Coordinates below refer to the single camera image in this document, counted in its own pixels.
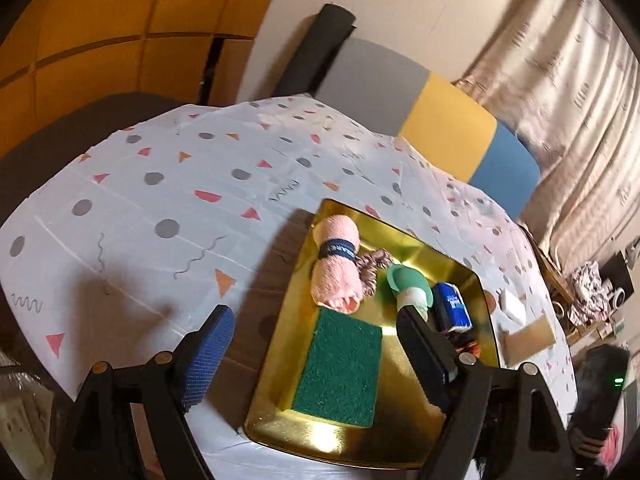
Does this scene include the wooden wardrobe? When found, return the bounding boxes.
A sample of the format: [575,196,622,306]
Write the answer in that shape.
[0,0,291,161]

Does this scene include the small green capped bottle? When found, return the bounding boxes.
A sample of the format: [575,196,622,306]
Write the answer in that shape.
[382,265,433,321]

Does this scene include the black rolled mat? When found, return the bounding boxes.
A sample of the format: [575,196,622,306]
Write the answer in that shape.
[272,4,358,98]

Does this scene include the white patterned tablecloth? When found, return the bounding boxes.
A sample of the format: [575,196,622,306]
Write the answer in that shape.
[0,94,581,480]

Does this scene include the blue tissue pack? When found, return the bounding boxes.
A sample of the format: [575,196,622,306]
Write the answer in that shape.
[431,282,475,333]

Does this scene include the black monitor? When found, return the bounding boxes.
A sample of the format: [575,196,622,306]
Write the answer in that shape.
[600,250,636,291]

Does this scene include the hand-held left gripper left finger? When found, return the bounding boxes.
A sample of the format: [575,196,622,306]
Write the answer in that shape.
[52,305,236,480]

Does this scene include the pink towel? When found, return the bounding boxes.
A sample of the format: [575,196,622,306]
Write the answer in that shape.
[310,215,362,315]

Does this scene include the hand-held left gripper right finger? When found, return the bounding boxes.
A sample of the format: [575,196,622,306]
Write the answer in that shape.
[396,305,576,480]

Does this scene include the gold metal tin box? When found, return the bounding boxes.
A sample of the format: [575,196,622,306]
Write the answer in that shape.
[243,198,501,471]

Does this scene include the green and yellow scrub sponge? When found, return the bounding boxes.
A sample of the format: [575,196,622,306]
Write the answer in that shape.
[282,306,383,428]

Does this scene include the pile of clothes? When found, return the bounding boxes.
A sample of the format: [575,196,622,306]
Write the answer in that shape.
[567,260,618,326]

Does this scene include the beige patterned curtain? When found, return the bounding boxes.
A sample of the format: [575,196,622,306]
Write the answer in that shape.
[452,0,640,281]

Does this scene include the pink garment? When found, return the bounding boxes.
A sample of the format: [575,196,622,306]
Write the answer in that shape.
[597,420,626,472]

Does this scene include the grey yellow blue chair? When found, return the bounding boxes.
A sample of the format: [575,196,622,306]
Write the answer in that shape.
[320,37,542,221]

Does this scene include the black beaded hair ties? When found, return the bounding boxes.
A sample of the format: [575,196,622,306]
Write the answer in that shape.
[445,330,481,361]

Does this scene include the tan cardboard piece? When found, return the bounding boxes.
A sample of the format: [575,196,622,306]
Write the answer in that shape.
[497,314,557,367]

